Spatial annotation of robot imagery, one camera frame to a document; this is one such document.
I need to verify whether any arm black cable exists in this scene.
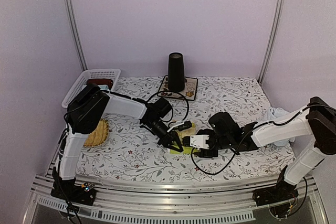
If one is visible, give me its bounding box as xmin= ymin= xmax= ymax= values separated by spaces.
xmin=191 ymin=103 xmax=336 ymax=175
xmin=145 ymin=90 xmax=190 ymax=122

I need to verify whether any black tall cup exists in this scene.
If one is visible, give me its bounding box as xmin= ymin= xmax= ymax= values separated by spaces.
xmin=168 ymin=52 xmax=185 ymax=92

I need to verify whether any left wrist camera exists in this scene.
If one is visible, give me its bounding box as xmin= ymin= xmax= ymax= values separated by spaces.
xmin=168 ymin=121 xmax=192 ymax=132

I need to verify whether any right aluminium post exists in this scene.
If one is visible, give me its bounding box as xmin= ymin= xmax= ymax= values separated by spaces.
xmin=257 ymin=0 xmax=285 ymax=86

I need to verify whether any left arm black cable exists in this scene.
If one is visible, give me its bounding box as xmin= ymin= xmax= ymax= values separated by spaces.
xmin=145 ymin=90 xmax=190 ymax=122

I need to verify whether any aluminium front rail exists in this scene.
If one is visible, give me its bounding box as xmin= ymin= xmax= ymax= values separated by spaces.
xmin=22 ymin=174 xmax=329 ymax=224

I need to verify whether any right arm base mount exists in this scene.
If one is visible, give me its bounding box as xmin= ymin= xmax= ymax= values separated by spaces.
xmin=253 ymin=182 xmax=299 ymax=206

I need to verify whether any yellow-green patterned towel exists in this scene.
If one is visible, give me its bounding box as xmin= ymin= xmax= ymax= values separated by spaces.
xmin=169 ymin=121 xmax=196 ymax=154

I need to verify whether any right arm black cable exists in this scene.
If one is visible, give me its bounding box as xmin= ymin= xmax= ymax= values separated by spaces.
xmin=191 ymin=103 xmax=336 ymax=175

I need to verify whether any light blue towel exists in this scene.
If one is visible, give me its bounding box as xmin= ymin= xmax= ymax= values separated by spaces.
xmin=263 ymin=106 xmax=296 ymax=147

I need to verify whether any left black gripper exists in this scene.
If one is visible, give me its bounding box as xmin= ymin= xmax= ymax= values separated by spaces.
xmin=145 ymin=119 xmax=183 ymax=152

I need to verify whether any aluminium post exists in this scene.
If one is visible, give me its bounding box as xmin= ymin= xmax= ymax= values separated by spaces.
xmin=257 ymin=0 xmax=285 ymax=86
xmin=64 ymin=0 xmax=88 ymax=71

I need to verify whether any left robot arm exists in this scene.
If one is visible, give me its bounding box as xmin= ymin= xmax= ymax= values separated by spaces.
xmin=55 ymin=84 xmax=183 ymax=200

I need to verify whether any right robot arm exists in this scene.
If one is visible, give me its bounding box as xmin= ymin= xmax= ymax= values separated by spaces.
xmin=190 ymin=97 xmax=335 ymax=201

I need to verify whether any dark red rolled towel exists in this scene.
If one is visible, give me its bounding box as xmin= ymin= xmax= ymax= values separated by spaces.
xmin=86 ymin=78 xmax=114 ymax=89

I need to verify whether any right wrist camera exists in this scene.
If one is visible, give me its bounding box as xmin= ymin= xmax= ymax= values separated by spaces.
xmin=182 ymin=135 xmax=209 ymax=150

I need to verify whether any woven bamboo tray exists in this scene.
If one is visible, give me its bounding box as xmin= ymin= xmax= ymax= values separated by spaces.
xmin=83 ymin=119 xmax=109 ymax=147

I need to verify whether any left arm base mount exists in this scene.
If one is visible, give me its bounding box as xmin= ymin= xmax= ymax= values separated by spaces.
xmin=50 ymin=181 xmax=97 ymax=206

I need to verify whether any left aluminium post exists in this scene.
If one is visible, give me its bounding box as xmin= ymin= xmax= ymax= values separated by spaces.
xmin=64 ymin=0 xmax=88 ymax=71

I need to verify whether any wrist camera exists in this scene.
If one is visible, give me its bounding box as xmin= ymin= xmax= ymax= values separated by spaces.
xmin=182 ymin=135 xmax=209 ymax=150
xmin=168 ymin=121 xmax=192 ymax=132

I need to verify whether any white plastic basket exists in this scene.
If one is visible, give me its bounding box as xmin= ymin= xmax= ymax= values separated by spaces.
xmin=61 ymin=69 xmax=121 ymax=109

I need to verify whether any floral square coaster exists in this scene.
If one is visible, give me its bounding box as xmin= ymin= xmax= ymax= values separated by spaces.
xmin=157 ymin=75 xmax=198 ymax=101

